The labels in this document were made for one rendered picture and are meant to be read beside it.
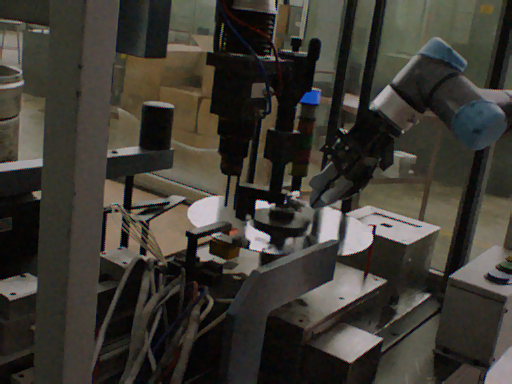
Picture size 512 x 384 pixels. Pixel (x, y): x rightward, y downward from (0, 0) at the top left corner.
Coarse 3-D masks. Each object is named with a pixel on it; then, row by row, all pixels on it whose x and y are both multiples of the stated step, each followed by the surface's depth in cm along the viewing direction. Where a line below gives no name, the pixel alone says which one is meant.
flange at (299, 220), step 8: (256, 208) 124; (264, 208) 124; (272, 208) 120; (256, 216) 119; (264, 216) 119; (272, 216) 119; (280, 216) 118; (288, 216) 119; (296, 216) 122; (304, 216) 123; (256, 224) 117; (264, 224) 116; (272, 224) 116; (280, 224) 116; (288, 224) 117; (296, 224) 118; (304, 224) 118
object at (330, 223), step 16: (192, 208) 122; (208, 208) 123; (224, 208) 124; (304, 208) 131; (320, 208) 133; (192, 224) 114; (240, 224) 117; (320, 224) 123; (336, 224) 124; (352, 224) 125; (224, 240) 108; (240, 240) 109; (256, 240) 110; (272, 240) 111; (288, 240) 112; (304, 240) 113; (320, 240) 114; (352, 240) 116; (368, 240) 117
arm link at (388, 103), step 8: (384, 96) 112; (392, 96) 111; (376, 104) 113; (384, 104) 111; (392, 104) 111; (400, 104) 110; (408, 104) 117; (384, 112) 111; (392, 112) 111; (400, 112) 111; (408, 112) 111; (416, 112) 111; (392, 120) 111; (400, 120) 111; (408, 120) 112; (416, 120) 112; (400, 128) 112; (408, 128) 113
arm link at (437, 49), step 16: (432, 48) 108; (448, 48) 107; (416, 64) 109; (432, 64) 107; (448, 64) 107; (464, 64) 108; (400, 80) 110; (416, 80) 109; (432, 80) 107; (400, 96) 110; (416, 96) 109
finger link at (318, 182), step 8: (328, 168) 119; (312, 176) 118; (320, 176) 120; (328, 176) 121; (336, 176) 121; (312, 184) 120; (320, 184) 122; (328, 184) 122; (312, 192) 123; (320, 192) 122; (312, 200) 123
